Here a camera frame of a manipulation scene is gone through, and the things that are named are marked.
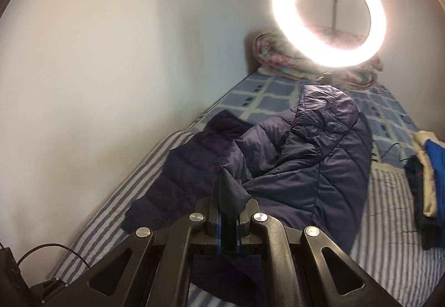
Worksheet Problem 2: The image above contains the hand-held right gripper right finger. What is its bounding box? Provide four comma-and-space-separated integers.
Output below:
237, 198, 402, 307

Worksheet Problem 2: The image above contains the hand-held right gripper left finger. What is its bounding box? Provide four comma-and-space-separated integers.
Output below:
57, 185, 222, 307

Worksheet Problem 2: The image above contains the striped blanket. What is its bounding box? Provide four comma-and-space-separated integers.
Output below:
47, 129, 445, 307

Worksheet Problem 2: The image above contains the ring light cable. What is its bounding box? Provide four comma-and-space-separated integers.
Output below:
380, 142, 418, 164

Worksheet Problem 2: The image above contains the black box device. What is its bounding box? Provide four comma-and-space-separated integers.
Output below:
0, 247, 28, 307

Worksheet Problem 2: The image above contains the blue checked bedsheet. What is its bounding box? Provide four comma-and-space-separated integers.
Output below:
188, 70, 421, 168

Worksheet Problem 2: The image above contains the black device cable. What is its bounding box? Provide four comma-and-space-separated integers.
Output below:
17, 243, 89, 271

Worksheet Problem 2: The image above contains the navy puffer jacket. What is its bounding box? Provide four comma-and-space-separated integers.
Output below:
123, 84, 373, 307

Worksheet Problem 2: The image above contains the cream folded garment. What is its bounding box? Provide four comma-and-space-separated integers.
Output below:
413, 131, 438, 218

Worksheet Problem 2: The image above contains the folded floral quilt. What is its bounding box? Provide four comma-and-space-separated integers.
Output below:
252, 32, 300, 66
259, 50, 384, 85

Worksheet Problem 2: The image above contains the dark green folded garment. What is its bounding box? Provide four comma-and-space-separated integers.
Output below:
404, 156, 439, 251

